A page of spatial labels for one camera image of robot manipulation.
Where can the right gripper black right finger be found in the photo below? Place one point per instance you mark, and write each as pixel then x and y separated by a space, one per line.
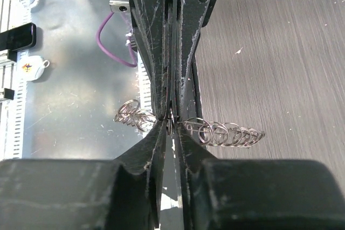
pixel 255 193

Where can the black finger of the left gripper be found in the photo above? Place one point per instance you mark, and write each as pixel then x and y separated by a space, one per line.
pixel 190 16
pixel 149 27

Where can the white teacup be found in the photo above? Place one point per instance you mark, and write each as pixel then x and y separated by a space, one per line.
pixel 31 68

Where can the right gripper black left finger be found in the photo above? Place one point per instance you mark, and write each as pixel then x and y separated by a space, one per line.
pixel 124 193

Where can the black phone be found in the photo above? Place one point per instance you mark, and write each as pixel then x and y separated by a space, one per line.
pixel 19 38

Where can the slotted grey cable duct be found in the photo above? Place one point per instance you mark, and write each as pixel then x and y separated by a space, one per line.
pixel 13 109

